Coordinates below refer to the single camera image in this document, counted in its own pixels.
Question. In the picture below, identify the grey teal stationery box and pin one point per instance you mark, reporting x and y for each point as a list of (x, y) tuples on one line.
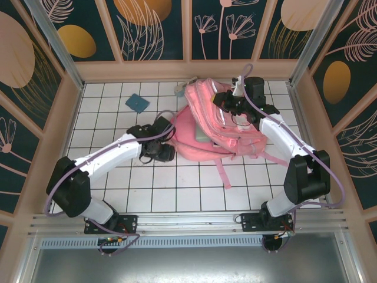
[(183, 87)]

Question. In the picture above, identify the small teal notebook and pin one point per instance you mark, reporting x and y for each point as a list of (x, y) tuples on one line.
[(137, 103)]

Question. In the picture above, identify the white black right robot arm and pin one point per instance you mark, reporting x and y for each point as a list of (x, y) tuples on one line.
[(279, 132)]

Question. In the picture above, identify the mint green pencil case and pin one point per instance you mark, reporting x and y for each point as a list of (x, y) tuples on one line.
[(203, 134)]

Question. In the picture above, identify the pink student backpack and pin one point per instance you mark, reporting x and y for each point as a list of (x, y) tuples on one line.
[(206, 103)]

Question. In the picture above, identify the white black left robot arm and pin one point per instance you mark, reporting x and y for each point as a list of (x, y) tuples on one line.
[(112, 153)]

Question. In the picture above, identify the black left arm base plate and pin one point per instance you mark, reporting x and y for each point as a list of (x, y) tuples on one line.
[(129, 222)]

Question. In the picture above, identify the aluminium mounting rail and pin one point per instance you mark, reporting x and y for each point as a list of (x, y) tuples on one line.
[(188, 224)]

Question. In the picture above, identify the grey metal sheet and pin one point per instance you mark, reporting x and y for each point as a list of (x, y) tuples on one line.
[(188, 265)]

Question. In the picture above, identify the aluminium corner post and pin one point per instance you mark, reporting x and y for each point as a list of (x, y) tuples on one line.
[(59, 44), (318, 38)]

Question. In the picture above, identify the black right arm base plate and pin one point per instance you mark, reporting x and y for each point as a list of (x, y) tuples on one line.
[(250, 222)]

